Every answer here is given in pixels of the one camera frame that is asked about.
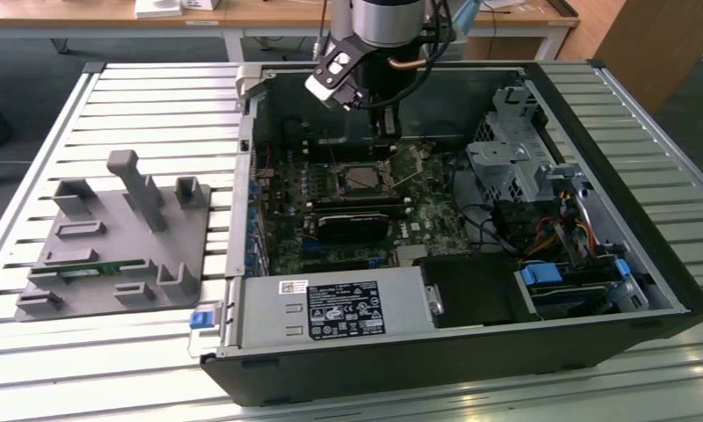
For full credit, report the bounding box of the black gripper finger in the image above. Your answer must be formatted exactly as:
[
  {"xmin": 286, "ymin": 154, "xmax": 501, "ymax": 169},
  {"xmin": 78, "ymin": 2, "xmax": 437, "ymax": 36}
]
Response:
[
  {"xmin": 385, "ymin": 107, "xmax": 402, "ymax": 153},
  {"xmin": 367, "ymin": 107, "xmax": 386, "ymax": 153}
]

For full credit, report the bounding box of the metal CPU socket cover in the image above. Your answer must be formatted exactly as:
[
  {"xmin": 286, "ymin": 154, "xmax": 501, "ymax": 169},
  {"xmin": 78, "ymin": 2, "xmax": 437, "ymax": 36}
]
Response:
[{"xmin": 385, "ymin": 142, "xmax": 434, "ymax": 187}]

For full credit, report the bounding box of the silver topped CPU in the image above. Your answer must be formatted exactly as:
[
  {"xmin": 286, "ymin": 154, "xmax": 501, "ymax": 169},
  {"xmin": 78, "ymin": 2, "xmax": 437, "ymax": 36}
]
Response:
[{"xmin": 343, "ymin": 165, "xmax": 383, "ymax": 187}]

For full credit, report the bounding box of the CPU socket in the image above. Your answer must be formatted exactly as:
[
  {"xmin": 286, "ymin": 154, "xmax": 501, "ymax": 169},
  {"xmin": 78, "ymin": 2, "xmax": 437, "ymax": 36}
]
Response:
[{"xmin": 330, "ymin": 160, "xmax": 403, "ymax": 199}]

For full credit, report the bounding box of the copper coloured bent tube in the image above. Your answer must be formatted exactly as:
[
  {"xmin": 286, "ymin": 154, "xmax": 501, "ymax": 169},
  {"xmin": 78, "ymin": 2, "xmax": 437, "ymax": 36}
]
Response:
[{"xmin": 386, "ymin": 55, "xmax": 430, "ymax": 72}]

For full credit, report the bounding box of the grey metal disk bay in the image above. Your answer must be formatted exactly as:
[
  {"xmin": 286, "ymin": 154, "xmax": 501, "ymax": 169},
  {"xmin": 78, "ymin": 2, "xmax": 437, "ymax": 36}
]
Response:
[{"xmin": 463, "ymin": 85, "xmax": 591, "ymax": 210}]

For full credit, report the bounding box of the green motherboard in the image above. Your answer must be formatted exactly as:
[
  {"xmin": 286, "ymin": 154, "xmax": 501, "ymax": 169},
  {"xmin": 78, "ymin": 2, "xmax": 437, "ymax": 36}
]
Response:
[{"xmin": 250, "ymin": 140, "xmax": 470, "ymax": 273}]

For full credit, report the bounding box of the black graphics card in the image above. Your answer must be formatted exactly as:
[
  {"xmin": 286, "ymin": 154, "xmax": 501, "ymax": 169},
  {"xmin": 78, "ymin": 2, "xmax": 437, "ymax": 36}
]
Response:
[{"xmin": 314, "ymin": 212, "xmax": 393, "ymax": 246}]

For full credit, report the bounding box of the silver chipset heat sink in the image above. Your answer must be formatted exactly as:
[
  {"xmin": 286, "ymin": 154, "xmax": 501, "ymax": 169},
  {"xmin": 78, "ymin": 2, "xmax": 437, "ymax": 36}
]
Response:
[{"xmin": 395, "ymin": 244, "xmax": 434, "ymax": 265}]

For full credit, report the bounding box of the black plastic shroud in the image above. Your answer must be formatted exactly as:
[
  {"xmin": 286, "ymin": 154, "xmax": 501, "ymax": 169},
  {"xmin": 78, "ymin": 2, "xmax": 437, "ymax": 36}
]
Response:
[{"xmin": 418, "ymin": 253, "xmax": 538, "ymax": 330}]

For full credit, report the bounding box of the blue disk carrier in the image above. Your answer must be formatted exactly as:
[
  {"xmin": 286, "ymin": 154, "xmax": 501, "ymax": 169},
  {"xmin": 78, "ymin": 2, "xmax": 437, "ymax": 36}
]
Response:
[{"xmin": 518, "ymin": 259, "xmax": 565, "ymax": 292}]

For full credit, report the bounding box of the silver power supply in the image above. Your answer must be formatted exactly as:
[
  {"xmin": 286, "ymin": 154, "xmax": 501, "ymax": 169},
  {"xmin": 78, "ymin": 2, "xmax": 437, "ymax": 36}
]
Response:
[{"xmin": 231, "ymin": 268, "xmax": 447, "ymax": 353}]

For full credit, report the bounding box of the brown wooden cabinet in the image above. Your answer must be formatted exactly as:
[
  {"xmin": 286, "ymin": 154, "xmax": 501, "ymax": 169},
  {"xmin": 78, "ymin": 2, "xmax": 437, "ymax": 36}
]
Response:
[{"xmin": 589, "ymin": 0, "xmax": 703, "ymax": 114}]

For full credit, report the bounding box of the blue case latch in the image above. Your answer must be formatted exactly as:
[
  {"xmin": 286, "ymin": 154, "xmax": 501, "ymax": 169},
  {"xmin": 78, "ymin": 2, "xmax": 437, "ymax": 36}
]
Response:
[{"xmin": 187, "ymin": 308, "xmax": 223, "ymax": 331}]

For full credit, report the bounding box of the grey parts rack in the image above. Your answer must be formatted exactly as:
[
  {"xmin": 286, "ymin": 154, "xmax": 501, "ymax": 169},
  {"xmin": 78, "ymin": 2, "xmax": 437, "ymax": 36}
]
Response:
[{"xmin": 12, "ymin": 149, "xmax": 213, "ymax": 324}]

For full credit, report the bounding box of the green RAM stick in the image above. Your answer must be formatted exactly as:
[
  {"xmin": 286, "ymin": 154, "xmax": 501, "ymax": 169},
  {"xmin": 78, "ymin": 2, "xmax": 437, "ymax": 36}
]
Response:
[{"xmin": 44, "ymin": 258, "xmax": 146, "ymax": 282}]

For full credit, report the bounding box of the black PC case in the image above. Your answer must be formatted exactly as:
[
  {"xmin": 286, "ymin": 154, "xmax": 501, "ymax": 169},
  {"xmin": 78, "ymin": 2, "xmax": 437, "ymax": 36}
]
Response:
[{"xmin": 198, "ymin": 59, "xmax": 703, "ymax": 408}]

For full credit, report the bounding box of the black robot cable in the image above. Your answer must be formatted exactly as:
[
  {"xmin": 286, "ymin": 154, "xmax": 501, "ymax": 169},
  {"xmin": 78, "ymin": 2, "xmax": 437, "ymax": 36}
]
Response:
[{"xmin": 359, "ymin": 0, "xmax": 454, "ymax": 111}]

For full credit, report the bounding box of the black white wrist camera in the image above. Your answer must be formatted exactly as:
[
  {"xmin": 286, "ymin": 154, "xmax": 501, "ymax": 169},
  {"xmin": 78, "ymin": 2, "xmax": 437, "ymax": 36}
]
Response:
[{"xmin": 302, "ymin": 37, "xmax": 369, "ymax": 112}]

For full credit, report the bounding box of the black wire bundle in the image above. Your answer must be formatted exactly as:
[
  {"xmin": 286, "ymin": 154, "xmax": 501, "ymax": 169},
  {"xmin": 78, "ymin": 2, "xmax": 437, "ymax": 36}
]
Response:
[{"xmin": 454, "ymin": 200, "xmax": 538, "ymax": 258}]

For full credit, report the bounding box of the yellow red wire bundle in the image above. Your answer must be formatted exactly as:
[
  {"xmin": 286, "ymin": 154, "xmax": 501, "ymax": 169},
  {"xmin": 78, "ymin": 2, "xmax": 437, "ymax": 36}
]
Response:
[{"xmin": 523, "ymin": 217, "xmax": 597, "ymax": 258}]

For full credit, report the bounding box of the wooden desk white frame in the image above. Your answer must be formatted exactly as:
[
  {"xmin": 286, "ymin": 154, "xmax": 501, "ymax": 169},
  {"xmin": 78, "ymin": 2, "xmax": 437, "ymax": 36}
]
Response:
[{"xmin": 0, "ymin": 0, "xmax": 581, "ymax": 62}]

